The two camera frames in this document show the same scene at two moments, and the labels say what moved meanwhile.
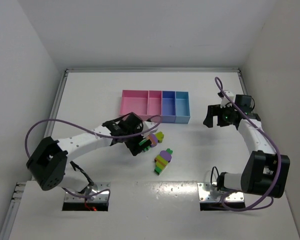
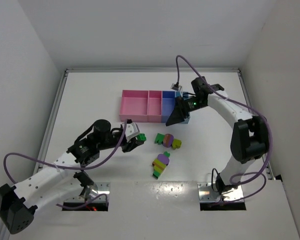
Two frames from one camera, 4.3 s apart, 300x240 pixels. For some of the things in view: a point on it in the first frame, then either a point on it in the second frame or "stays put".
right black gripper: [215, 116] to [183, 110]
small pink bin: [154, 106] stays put
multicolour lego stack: [154, 139] to [168, 141]
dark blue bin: [168, 107] stays put
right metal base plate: [207, 192] stays put
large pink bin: [136, 101] stays put
